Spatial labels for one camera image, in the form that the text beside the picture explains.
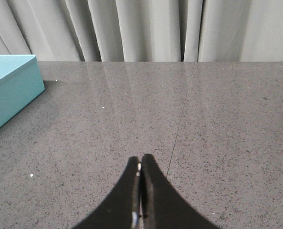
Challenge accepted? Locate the grey curtain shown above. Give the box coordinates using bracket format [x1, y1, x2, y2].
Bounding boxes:
[0, 0, 283, 62]

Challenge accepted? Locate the light blue box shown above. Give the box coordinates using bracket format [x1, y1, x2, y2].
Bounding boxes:
[0, 54, 45, 127]

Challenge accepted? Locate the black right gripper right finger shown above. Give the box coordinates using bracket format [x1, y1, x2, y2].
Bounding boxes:
[141, 154, 217, 229]

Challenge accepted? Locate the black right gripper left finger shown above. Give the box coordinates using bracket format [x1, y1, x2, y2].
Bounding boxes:
[74, 156, 141, 229]

